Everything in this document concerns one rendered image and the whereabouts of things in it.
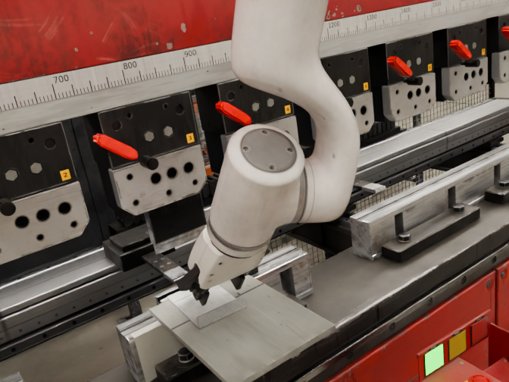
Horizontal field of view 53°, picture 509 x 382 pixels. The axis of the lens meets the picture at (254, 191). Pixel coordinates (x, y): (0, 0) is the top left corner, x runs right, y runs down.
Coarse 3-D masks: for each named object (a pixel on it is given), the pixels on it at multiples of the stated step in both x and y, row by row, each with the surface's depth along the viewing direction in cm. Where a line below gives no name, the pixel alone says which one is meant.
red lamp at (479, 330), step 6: (486, 318) 97; (474, 324) 96; (480, 324) 97; (486, 324) 98; (474, 330) 96; (480, 330) 97; (486, 330) 98; (474, 336) 96; (480, 336) 98; (486, 336) 99; (474, 342) 97
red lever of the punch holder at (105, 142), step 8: (96, 136) 70; (104, 136) 70; (96, 144) 71; (104, 144) 70; (112, 144) 70; (120, 144) 71; (120, 152) 71; (128, 152) 72; (136, 152) 73; (136, 160) 74; (144, 160) 74; (152, 160) 74; (152, 168) 74
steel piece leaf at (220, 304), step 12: (216, 288) 89; (180, 300) 87; (192, 300) 86; (216, 300) 85; (228, 300) 84; (240, 300) 81; (192, 312) 83; (204, 312) 82; (216, 312) 79; (228, 312) 80; (204, 324) 78
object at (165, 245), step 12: (168, 204) 85; (180, 204) 86; (192, 204) 88; (156, 216) 84; (168, 216) 86; (180, 216) 87; (192, 216) 88; (204, 216) 90; (156, 228) 85; (168, 228) 86; (180, 228) 87; (192, 228) 89; (204, 228) 91; (156, 240) 85; (168, 240) 88; (180, 240) 89; (156, 252) 87
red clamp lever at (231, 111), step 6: (222, 102) 80; (216, 108) 81; (222, 108) 80; (228, 108) 80; (234, 108) 81; (228, 114) 80; (234, 114) 81; (240, 114) 81; (246, 114) 82; (234, 120) 82; (240, 120) 82; (246, 120) 82
